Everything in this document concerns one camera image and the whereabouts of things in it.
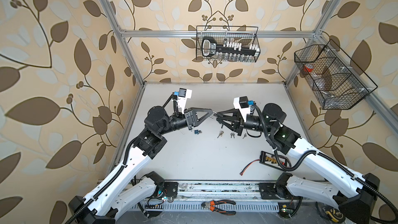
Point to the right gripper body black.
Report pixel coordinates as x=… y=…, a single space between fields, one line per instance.
x=253 y=123

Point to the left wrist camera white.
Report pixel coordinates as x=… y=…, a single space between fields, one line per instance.
x=179 y=99

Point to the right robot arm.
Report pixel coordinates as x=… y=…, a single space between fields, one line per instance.
x=308 y=172

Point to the black wire basket right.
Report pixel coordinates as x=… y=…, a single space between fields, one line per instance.
x=338 y=81

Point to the socket set black holder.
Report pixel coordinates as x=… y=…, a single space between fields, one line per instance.
x=209 y=48

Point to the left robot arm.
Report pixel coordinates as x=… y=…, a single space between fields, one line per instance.
x=108 y=201

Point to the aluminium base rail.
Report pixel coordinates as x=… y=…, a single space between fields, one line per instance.
x=249 y=196

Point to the black wire basket back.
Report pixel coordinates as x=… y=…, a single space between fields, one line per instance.
x=244 y=34

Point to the yellow black tape measure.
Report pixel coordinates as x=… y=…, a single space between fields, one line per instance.
x=329 y=213

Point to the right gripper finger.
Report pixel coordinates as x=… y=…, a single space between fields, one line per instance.
x=229 y=114
x=232 y=125

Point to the black connector board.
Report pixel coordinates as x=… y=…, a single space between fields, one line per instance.
x=269 y=159

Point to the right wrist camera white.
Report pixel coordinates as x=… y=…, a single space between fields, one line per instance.
x=244 y=106

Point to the black wire basket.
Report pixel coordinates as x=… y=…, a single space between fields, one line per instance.
x=338 y=81
x=244 y=34

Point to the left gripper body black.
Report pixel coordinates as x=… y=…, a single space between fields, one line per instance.
x=181 y=122

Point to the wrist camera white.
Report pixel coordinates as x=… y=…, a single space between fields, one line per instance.
x=244 y=106
x=179 y=99

